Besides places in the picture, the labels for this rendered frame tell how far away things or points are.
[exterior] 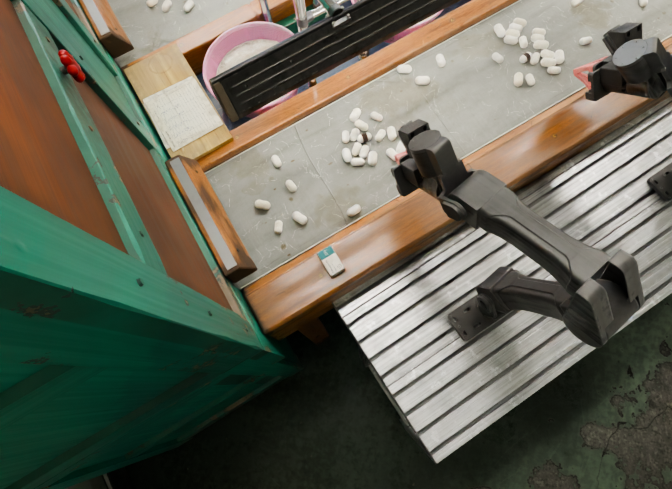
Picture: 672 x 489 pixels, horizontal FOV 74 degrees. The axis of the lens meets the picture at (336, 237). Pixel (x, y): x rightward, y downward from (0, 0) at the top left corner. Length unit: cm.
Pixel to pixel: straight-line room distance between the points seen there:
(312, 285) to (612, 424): 127
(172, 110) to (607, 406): 168
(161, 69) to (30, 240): 100
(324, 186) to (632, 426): 138
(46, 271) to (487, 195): 60
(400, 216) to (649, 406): 126
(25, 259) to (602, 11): 139
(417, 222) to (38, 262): 81
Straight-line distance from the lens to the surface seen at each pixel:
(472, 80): 123
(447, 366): 105
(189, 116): 118
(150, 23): 146
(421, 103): 118
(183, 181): 100
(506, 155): 111
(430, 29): 128
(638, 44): 105
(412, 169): 82
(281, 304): 97
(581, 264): 69
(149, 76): 129
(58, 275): 33
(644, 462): 196
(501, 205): 73
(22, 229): 33
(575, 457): 186
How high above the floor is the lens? 170
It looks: 72 degrees down
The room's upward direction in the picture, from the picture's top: 10 degrees counter-clockwise
